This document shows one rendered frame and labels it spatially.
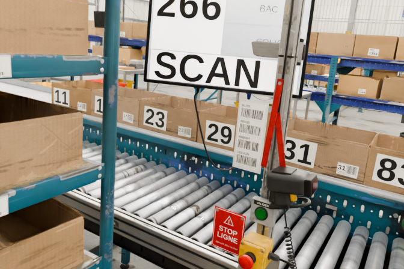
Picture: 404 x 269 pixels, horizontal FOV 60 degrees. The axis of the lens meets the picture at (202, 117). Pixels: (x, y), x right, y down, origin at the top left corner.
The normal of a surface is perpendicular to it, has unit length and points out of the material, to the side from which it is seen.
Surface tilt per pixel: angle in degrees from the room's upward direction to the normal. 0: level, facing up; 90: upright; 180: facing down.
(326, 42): 86
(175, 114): 90
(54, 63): 90
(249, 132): 90
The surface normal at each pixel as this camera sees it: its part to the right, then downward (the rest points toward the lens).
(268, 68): -0.20, 0.11
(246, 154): -0.53, 0.13
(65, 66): 0.84, 0.18
